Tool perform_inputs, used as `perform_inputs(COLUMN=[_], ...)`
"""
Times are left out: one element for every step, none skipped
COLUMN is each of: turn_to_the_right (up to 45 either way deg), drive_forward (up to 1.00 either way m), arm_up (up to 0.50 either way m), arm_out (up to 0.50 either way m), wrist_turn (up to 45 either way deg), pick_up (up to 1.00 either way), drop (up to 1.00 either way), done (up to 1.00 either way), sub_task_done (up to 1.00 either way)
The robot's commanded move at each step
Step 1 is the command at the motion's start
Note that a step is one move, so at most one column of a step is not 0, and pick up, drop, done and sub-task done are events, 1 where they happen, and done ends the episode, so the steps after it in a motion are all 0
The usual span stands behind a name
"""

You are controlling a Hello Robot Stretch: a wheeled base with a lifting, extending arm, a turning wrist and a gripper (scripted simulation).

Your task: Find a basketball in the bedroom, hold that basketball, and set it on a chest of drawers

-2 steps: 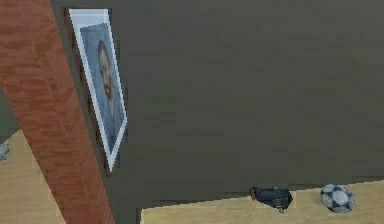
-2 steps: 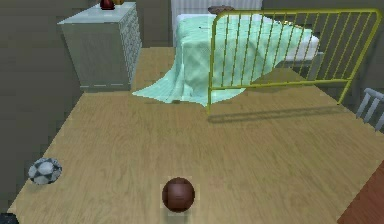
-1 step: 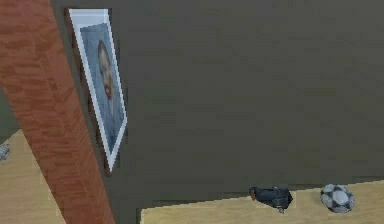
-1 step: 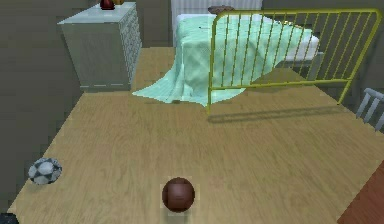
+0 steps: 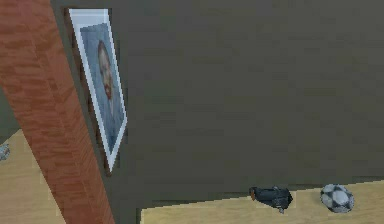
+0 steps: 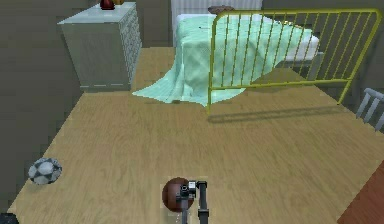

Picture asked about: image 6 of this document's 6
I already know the pale green blanket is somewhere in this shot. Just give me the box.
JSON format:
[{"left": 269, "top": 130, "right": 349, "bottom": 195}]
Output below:
[{"left": 132, "top": 16, "right": 314, "bottom": 108}]

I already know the dark red round object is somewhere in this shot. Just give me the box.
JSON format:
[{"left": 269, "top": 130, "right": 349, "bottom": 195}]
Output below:
[{"left": 99, "top": 0, "right": 116, "bottom": 11}]

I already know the black and white football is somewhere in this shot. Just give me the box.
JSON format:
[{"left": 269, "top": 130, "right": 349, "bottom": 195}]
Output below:
[{"left": 27, "top": 157, "right": 63, "bottom": 186}]

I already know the white chest of drawers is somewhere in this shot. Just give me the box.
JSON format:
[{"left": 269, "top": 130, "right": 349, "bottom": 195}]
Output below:
[{"left": 57, "top": 1, "right": 143, "bottom": 93}]

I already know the white slatted chair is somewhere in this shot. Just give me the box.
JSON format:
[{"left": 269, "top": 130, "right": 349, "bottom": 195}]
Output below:
[{"left": 355, "top": 87, "right": 384, "bottom": 132}]

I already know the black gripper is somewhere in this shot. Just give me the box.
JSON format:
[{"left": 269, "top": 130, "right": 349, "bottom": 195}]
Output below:
[{"left": 175, "top": 184, "right": 196, "bottom": 224}]

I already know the yellow metal frame bed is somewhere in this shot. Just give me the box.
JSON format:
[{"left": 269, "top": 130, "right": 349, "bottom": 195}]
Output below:
[{"left": 171, "top": 8, "right": 384, "bottom": 115}]

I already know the brown pillow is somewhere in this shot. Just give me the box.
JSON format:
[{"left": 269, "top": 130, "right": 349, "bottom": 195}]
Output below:
[{"left": 207, "top": 5, "right": 235, "bottom": 15}]

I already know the brown basketball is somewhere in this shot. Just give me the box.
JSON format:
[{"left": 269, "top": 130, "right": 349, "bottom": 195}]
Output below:
[{"left": 161, "top": 176, "right": 195, "bottom": 213}]

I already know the white striped curtain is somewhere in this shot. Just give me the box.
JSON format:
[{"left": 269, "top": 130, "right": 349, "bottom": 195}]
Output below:
[{"left": 170, "top": 0, "right": 264, "bottom": 16}]

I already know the black block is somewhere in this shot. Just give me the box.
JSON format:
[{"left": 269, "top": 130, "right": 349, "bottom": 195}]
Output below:
[{"left": 0, "top": 212, "right": 19, "bottom": 224}]

